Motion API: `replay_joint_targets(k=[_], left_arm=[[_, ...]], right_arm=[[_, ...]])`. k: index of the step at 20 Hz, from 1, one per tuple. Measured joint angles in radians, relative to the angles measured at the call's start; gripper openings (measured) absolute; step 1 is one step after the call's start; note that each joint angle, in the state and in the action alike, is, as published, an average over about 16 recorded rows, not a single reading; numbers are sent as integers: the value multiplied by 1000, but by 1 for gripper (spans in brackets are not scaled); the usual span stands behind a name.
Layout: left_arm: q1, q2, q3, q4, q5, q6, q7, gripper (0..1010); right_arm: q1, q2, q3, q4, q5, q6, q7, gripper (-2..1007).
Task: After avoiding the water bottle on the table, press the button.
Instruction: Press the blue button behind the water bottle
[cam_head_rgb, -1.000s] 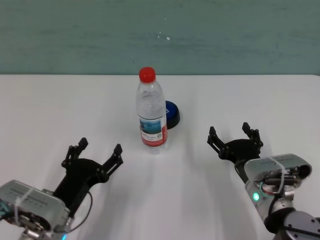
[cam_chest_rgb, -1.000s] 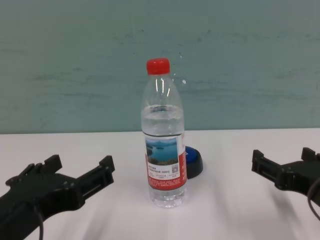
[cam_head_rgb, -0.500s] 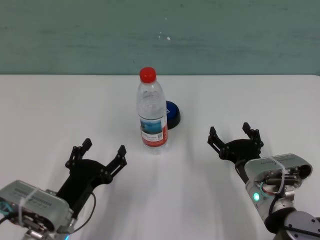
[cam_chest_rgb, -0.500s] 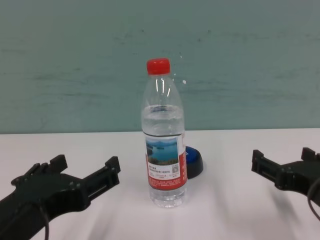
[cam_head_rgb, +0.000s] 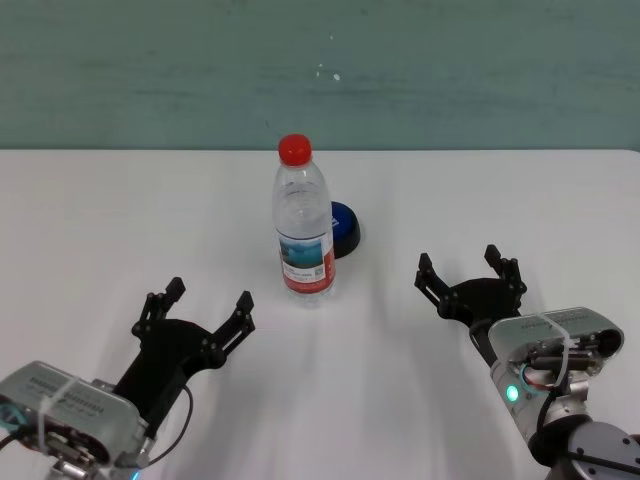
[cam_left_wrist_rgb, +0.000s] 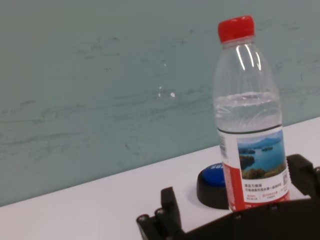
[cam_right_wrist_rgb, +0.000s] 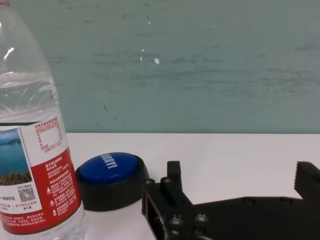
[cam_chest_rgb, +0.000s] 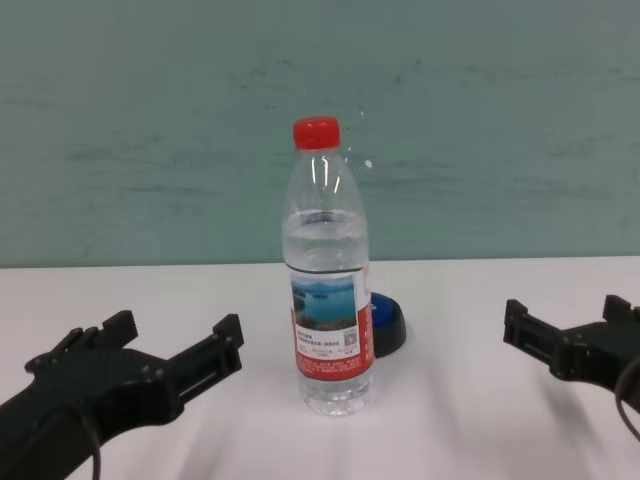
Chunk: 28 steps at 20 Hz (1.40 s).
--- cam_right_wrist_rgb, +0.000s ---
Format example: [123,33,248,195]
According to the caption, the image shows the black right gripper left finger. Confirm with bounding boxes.
[140,160,195,240]

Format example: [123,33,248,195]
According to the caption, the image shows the clear water bottle red cap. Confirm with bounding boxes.
[0,0,86,240]

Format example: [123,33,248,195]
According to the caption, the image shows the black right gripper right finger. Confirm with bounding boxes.
[294,161,320,204]

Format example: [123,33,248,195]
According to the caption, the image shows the blue push button black base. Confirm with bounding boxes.
[74,151,151,212]

